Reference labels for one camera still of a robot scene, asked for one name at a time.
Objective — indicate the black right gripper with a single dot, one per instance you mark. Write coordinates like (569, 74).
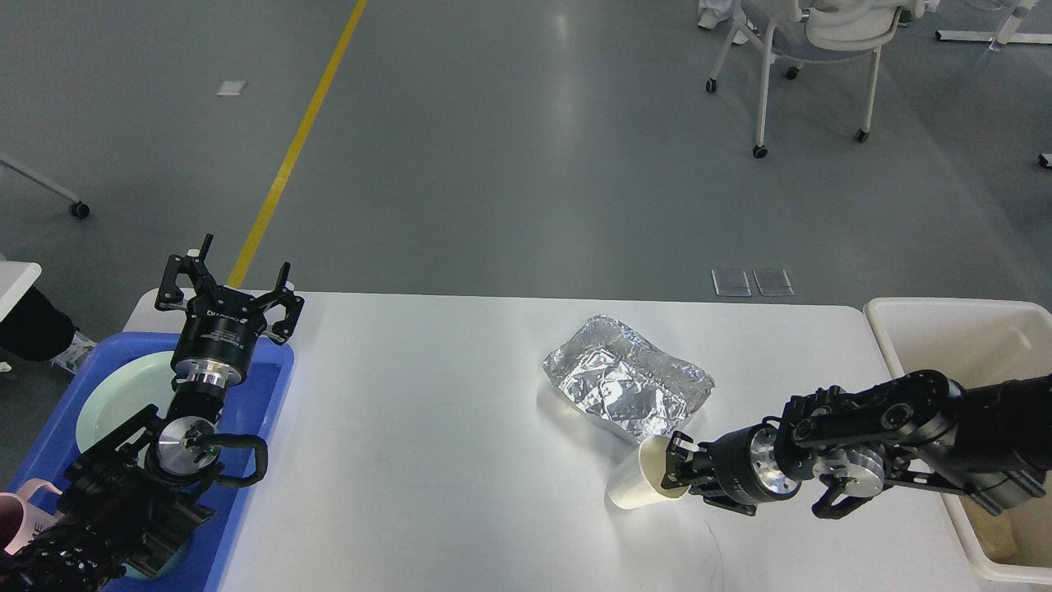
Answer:
(741, 471)

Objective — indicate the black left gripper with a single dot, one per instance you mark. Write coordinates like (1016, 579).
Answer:
(215, 341)

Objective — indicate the white paper cup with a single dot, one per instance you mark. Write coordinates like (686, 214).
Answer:
(637, 480)

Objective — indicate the mint green round plate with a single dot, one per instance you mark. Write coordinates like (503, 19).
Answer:
(146, 380)

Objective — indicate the aluminium foil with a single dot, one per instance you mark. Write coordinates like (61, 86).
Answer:
(608, 371)

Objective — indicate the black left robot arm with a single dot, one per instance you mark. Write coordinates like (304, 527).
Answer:
(132, 499)

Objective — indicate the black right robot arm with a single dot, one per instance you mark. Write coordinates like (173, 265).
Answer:
(988, 444)

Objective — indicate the person in black trousers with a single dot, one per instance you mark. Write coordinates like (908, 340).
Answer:
(35, 330)

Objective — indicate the left floor socket plate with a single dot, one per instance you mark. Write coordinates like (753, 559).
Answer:
(731, 283)

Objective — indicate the floor socket plate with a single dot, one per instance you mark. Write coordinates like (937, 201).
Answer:
(773, 283)
(731, 283)

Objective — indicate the white side table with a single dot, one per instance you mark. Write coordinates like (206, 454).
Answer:
(16, 279)

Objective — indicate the right floor socket plate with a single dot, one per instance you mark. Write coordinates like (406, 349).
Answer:
(773, 283)

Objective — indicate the pink HOME mug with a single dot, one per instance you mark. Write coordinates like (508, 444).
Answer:
(21, 520)

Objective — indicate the white plastic bin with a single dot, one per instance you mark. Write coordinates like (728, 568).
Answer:
(978, 343)

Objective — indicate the white office chair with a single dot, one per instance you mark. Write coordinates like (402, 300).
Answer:
(814, 32)

